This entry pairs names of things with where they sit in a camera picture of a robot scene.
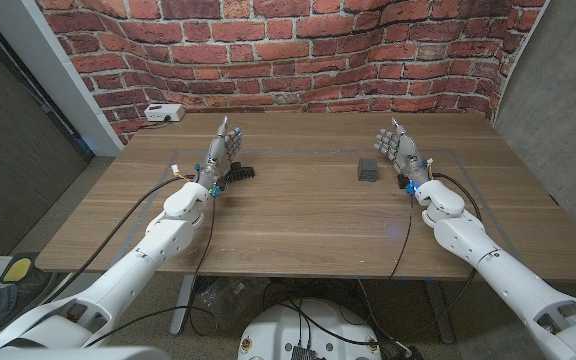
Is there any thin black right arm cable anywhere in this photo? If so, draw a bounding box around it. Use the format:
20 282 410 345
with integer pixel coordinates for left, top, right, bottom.
389 194 415 280

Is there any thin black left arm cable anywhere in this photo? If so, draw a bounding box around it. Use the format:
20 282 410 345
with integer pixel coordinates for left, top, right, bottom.
82 195 218 349

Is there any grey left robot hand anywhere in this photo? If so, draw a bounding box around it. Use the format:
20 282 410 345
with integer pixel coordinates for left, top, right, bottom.
195 115 245 190

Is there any white power strip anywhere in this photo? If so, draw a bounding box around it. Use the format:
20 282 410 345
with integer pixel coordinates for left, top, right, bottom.
143 103 186 123

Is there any red brick print backdrop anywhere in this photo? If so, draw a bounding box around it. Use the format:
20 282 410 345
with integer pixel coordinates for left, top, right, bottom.
35 0 552 146

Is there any black cable over robot base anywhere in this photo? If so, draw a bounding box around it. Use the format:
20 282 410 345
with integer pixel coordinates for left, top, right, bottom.
275 299 382 347

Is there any black hair clip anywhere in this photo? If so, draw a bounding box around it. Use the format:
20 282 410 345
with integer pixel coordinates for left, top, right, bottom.
217 161 257 184

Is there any clear plastic bag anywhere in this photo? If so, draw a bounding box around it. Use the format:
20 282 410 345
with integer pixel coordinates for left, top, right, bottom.
198 277 264 326

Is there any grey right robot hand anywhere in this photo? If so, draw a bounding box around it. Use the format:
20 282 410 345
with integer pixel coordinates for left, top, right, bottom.
373 116 434 187

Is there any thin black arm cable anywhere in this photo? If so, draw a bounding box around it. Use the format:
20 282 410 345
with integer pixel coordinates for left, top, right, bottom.
389 194 415 280
82 195 218 349

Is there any yellow and black foot pedal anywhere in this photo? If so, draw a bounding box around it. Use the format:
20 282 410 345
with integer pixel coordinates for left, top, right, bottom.
0 253 44 286

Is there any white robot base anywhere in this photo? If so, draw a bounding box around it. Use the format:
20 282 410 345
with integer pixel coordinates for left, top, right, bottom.
237 298 383 360

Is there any grey table leg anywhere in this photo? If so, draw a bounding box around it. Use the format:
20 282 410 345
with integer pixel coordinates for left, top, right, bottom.
169 274 197 336
423 279 457 345

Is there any white pillar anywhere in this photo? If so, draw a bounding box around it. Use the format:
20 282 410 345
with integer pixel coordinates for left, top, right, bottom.
0 0 124 157

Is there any black plug with cable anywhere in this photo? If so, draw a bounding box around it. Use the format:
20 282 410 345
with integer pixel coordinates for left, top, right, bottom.
137 115 172 130

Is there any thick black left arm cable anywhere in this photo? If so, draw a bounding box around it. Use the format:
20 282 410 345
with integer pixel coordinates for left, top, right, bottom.
42 174 194 307

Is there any dark grey embossed block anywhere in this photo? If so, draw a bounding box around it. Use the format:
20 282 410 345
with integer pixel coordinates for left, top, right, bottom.
357 157 379 182

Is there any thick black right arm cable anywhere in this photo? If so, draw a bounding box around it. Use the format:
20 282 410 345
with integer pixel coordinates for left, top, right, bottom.
417 172 484 341

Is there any black electronics module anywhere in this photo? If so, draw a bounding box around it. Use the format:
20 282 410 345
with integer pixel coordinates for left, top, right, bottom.
290 344 319 360

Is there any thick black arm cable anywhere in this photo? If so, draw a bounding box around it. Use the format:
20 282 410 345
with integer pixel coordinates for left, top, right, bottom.
42 174 194 307
417 172 484 341

